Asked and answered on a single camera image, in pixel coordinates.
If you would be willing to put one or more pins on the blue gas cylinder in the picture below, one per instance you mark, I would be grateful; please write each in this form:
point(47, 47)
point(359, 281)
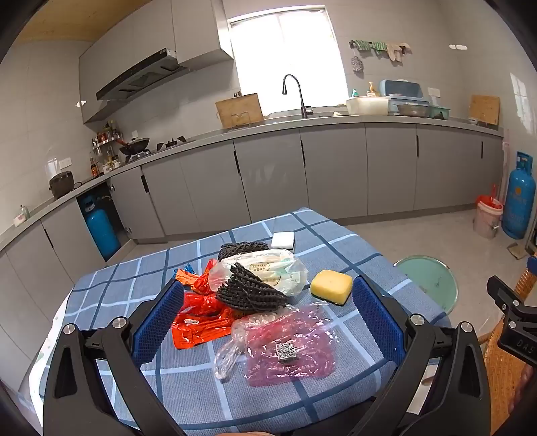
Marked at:
point(518, 201)
point(100, 230)

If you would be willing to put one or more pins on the black foam mesh net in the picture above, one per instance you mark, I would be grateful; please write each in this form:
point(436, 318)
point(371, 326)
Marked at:
point(239, 250)
point(247, 289)

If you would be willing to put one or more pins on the small wooden cutting board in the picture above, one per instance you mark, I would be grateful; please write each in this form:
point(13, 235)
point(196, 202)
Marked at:
point(484, 109)

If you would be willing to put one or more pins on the green round stool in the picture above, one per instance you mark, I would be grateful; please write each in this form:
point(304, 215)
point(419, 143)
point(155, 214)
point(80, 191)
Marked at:
point(428, 276)

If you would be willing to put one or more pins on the yellow sponge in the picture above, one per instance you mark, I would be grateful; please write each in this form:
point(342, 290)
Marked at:
point(331, 287)

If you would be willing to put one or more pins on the crumpled clear plastic bag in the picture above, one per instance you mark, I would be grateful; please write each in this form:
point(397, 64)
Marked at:
point(228, 356)

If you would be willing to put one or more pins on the small glass bottle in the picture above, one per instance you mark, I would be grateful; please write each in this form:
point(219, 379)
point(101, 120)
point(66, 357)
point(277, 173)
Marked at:
point(24, 212)

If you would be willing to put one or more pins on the large wooden cutting board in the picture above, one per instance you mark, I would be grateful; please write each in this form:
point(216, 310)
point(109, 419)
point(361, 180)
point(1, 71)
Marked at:
point(239, 110)

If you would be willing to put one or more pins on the red snack wrapper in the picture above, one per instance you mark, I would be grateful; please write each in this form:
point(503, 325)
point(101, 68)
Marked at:
point(197, 331)

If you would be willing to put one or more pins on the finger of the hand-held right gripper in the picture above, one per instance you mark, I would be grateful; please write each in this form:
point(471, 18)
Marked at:
point(501, 289)
point(533, 268)

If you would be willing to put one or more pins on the black rice cooker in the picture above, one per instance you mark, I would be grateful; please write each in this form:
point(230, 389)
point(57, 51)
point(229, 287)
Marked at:
point(61, 184)

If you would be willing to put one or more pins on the green hanging towel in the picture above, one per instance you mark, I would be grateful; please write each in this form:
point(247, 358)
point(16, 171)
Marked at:
point(369, 45)

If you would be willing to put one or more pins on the blue plaid tablecloth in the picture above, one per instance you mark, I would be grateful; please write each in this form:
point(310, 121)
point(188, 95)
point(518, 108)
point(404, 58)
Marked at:
point(188, 390)

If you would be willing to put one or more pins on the clear bag with white packaging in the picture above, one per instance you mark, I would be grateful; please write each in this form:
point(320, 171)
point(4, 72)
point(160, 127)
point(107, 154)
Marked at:
point(285, 272)

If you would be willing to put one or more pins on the gas stove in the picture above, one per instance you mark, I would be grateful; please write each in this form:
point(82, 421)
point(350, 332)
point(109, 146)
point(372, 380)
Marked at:
point(172, 143)

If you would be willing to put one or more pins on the pink bubble wrap bag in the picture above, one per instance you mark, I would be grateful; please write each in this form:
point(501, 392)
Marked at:
point(268, 364)

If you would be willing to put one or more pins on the wicker chair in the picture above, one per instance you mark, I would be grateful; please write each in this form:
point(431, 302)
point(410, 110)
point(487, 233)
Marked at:
point(499, 377)

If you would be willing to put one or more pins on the dark kitchen faucet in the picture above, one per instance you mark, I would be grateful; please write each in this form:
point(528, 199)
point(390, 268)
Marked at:
point(302, 100)

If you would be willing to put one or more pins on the blue storage box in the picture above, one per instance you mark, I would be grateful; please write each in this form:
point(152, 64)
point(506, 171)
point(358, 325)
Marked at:
point(396, 88)

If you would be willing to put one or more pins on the black range hood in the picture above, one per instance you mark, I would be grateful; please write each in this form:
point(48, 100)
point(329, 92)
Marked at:
point(138, 75)

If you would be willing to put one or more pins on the bright window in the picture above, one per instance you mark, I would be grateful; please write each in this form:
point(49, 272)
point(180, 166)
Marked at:
point(285, 50)

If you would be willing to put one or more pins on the soap dispenser bottle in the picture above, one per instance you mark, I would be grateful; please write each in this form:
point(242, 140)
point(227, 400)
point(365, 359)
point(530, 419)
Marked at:
point(371, 90)

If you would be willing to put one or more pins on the white sponge block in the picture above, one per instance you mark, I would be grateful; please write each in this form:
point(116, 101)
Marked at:
point(283, 240)

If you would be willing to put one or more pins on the beige hanging cloth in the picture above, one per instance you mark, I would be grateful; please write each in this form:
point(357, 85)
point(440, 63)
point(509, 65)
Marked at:
point(396, 50)

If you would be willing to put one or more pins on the white plastic basin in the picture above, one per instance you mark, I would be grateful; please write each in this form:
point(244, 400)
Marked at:
point(367, 105)

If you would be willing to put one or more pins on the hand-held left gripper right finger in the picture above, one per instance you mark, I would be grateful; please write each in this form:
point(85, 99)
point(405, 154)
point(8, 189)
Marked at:
point(373, 314)

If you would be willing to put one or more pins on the cardboard scrap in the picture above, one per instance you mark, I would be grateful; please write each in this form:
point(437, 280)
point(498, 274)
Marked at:
point(516, 249)

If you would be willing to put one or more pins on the hanging scrubber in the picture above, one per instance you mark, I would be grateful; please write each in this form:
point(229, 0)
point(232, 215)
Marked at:
point(356, 63)

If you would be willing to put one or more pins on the orange snack wrapper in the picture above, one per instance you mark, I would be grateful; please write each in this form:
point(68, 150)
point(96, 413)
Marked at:
point(195, 283)

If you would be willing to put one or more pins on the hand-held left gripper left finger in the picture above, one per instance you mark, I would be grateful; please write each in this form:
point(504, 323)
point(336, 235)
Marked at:
point(159, 318)

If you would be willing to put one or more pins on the white bucket with red bag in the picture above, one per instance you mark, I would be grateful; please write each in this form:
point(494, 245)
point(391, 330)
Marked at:
point(486, 222)

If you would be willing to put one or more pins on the black wok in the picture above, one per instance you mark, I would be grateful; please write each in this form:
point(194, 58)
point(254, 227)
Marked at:
point(135, 146)

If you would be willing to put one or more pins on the metal bowl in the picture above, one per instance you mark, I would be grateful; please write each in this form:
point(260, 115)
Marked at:
point(411, 110)

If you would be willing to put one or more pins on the grey wall cabinet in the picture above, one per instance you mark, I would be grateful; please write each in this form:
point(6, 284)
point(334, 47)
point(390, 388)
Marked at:
point(126, 46)

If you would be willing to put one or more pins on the spice rack with bottles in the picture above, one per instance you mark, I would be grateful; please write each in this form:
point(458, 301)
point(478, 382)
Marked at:
point(107, 142)

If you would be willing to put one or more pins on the green plastic basket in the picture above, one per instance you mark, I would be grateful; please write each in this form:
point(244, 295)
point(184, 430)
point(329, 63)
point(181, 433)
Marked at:
point(438, 112)

